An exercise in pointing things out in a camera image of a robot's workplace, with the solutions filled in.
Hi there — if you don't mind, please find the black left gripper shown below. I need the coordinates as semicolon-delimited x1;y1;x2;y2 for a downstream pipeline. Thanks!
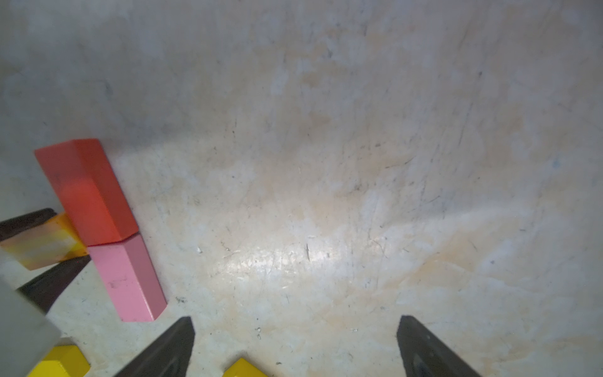
0;208;91;376

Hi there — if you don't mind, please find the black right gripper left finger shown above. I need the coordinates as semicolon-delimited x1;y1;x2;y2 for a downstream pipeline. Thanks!
116;317;196;377

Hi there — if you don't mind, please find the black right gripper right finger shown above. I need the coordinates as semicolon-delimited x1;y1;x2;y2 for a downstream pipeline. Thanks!
397;315;481;377

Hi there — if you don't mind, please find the orange cylinder block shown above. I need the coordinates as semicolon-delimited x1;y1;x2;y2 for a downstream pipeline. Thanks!
1;213;88;270

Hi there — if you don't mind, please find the long yellow block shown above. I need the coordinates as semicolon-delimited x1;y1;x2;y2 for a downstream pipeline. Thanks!
28;345;90;377
222;358;267;377

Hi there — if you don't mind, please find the red block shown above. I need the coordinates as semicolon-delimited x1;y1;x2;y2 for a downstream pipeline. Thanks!
35;138;139;247

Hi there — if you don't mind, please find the light pink block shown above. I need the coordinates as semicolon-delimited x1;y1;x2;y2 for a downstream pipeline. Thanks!
88;234;167;322

